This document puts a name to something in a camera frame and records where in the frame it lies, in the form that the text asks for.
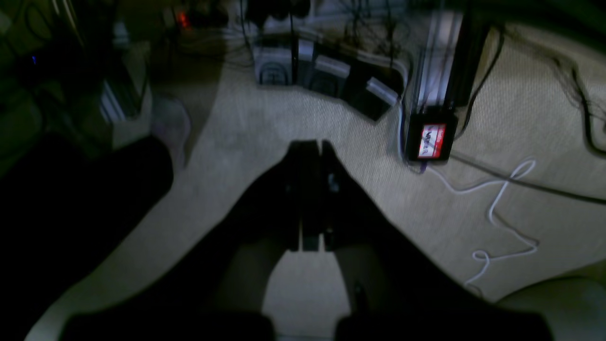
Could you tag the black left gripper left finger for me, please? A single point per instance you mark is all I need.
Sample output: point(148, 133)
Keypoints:
point(216, 291)

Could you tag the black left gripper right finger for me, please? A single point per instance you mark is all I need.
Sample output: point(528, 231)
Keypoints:
point(396, 292)

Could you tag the black box with red label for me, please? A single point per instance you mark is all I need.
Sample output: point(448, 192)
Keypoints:
point(430, 135)

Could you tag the aluminium frame leg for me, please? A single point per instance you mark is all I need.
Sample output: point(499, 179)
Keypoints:
point(450, 61)

